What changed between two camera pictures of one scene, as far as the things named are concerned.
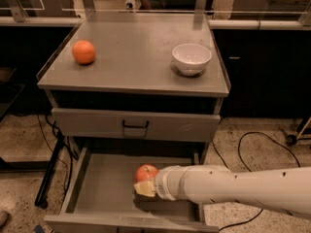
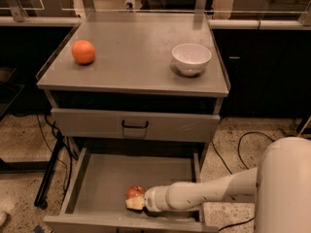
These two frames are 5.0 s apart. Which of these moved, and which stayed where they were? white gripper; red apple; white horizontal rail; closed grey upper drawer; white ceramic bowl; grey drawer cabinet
Moved: red apple; white gripper
Stayed: closed grey upper drawer; white ceramic bowl; white horizontal rail; grey drawer cabinet
